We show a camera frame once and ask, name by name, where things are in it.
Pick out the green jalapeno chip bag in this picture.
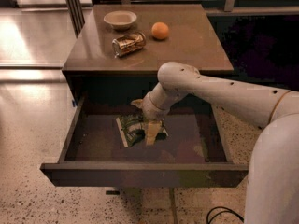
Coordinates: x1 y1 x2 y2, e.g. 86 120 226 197
116 114 168 147

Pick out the white ceramic bowl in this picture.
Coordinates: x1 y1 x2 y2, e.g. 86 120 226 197
104 10 137 31

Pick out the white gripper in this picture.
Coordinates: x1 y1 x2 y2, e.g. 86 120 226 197
131 93 169 146

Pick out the open dark top drawer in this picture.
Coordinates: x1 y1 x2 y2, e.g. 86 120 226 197
40 96 249 188

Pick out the black floor cable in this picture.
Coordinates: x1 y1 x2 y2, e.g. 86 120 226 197
206 206 245 224

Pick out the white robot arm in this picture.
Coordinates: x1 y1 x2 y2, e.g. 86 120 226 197
132 62 299 224

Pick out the orange fruit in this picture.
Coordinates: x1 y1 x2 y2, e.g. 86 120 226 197
151 22 169 40

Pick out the dark brown cabinet counter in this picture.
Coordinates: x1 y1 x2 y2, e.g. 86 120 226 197
63 5 233 107

